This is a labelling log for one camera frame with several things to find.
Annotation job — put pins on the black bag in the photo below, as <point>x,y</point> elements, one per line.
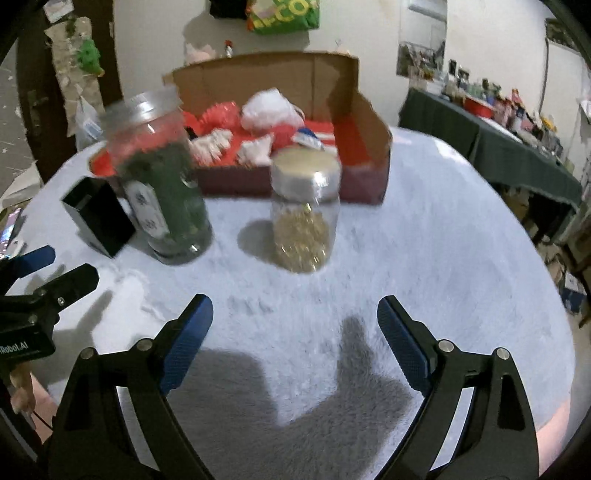
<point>226,7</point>

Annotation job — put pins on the pink plush toy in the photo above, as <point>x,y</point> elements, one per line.
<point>198,51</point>

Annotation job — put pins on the white fluffy scrunchie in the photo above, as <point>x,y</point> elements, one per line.
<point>212,145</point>

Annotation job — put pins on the hanging door organizer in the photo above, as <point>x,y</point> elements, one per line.
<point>64,78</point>

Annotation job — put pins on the table with green cloth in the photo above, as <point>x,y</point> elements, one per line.
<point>489,152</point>

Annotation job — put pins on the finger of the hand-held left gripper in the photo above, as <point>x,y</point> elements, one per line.
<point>32,258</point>
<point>69,284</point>

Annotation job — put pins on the blue tube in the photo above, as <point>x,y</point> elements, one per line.
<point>309,137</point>

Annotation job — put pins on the wall mirror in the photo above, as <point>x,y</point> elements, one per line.
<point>422,32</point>

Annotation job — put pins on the row of small table items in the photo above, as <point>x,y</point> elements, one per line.
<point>512,108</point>

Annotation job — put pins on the coral foam net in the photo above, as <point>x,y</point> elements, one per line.
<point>217,117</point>

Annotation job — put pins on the glass jar of green leaves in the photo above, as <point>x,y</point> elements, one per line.
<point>159,184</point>

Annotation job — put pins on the cardboard box with red lining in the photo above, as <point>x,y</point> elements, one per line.
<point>360,152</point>

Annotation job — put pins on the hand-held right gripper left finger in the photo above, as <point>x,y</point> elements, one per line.
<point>184,348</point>

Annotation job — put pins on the person's left hand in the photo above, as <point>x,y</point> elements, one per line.
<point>22,392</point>

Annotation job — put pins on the white plastic bag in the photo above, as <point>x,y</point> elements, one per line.
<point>87,124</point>

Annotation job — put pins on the white foam net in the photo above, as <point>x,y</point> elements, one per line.
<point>268,108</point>

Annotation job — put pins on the white wardrobe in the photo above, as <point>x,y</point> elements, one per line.
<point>563,60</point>

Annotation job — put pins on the green plush toy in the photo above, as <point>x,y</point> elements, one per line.
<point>90,56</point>

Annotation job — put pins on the glass jar of gold beads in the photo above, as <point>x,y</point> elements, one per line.
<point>304,212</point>

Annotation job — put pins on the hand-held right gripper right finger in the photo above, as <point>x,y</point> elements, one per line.
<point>406,348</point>

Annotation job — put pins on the red bowl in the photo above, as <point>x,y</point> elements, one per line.
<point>480,107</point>

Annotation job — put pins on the colourful printed box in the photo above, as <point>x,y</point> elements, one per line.
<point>10,228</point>

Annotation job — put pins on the dark wooden door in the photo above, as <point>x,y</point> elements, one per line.
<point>32,92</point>

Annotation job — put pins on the black open box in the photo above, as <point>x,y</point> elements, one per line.
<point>99,217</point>

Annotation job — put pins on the green tote bag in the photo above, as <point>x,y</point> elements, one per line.
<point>284,16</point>

